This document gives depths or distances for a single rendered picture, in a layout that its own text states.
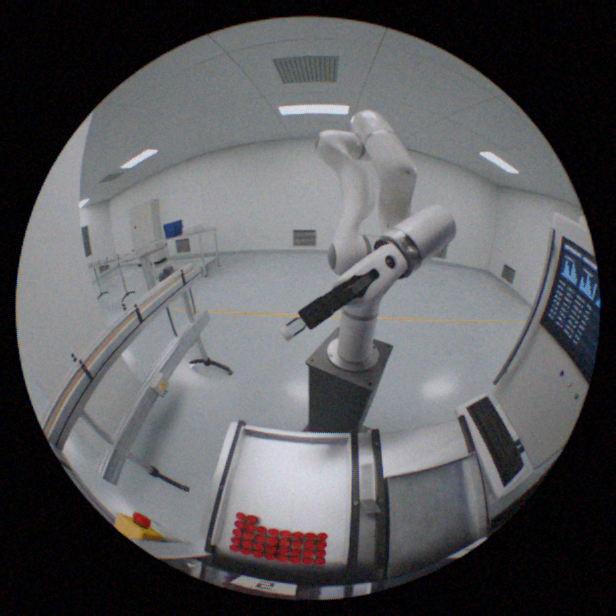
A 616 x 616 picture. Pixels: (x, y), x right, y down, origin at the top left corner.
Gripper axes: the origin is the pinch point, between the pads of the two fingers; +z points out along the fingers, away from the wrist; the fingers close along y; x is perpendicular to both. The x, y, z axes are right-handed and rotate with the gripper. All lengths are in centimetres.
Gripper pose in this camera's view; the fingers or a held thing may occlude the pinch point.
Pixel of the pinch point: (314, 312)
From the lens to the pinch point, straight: 30.9
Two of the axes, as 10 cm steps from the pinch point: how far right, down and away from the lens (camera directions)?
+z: -8.2, 5.7, -0.6
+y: -0.7, 0.0, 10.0
